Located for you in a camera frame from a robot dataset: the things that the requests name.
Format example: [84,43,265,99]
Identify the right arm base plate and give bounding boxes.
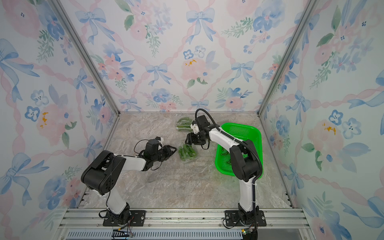
[224,210,267,227]

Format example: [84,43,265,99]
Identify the green peppers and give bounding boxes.
[219,148,232,165]

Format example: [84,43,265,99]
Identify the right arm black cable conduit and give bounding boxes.
[194,107,264,211]

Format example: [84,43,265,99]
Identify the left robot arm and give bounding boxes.
[81,137,177,219]

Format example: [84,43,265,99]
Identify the clear pepper container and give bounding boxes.
[178,144,198,162]
[176,117,193,131]

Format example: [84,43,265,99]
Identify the left aluminium corner post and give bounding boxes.
[48,0,121,116]

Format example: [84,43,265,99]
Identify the aluminium front rail frame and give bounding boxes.
[53,209,315,240]

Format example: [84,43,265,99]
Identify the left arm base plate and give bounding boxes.
[102,210,147,227]

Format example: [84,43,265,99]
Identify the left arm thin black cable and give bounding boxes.
[133,139,150,157]

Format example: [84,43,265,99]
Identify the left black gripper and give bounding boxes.
[153,145,178,163]

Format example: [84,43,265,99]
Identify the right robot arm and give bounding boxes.
[185,109,263,225]

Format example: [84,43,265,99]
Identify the bright green plastic basket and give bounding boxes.
[215,123,264,182]

